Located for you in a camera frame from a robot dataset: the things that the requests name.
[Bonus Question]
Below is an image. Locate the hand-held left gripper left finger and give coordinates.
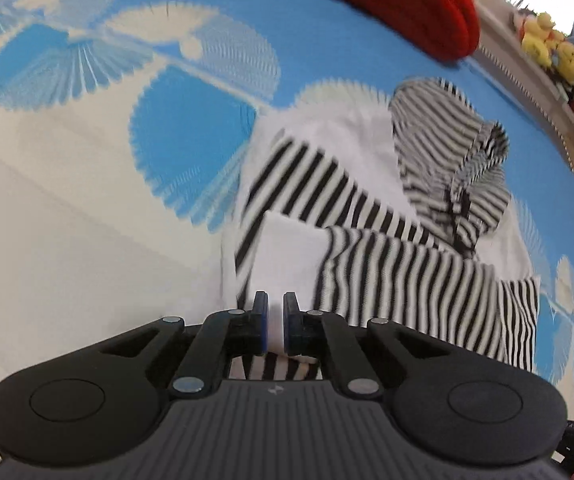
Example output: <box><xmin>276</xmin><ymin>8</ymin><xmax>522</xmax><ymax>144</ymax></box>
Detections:
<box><xmin>100</xmin><ymin>290</ymin><xmax>270</xmax><ymax>401</ymax></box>

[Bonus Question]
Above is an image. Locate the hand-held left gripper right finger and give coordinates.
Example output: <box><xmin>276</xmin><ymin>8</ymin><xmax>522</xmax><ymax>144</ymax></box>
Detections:
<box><xmin>283</xmin><ymin>291</ymin><xmax>450</xmax><ymax>402</ymax></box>

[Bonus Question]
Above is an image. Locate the white hoodie with striped sleeves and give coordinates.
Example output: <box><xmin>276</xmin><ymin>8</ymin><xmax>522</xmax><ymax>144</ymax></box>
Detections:
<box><xmin>219</xmin><ymin>77</ymin><xmax>540</xmax><ymax>383</ymax></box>

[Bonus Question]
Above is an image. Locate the blue and white printed bedsheet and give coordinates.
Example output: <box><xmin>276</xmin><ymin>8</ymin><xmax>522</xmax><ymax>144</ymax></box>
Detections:
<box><xmin>0</xmin><ymin>0</ymin><xmax>574</xmax><ymax>466</ymax></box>

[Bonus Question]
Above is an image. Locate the yellow plush toy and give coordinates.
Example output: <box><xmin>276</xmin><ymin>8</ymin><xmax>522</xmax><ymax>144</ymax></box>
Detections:
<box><xmin>514</xmin><ymin>11</ymin><xmax>566</xmax><ymax>65</ymax></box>
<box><xmin>549</xmin><ymin>40</ymin><xmax>574</xmax><ymax>82</ymax></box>

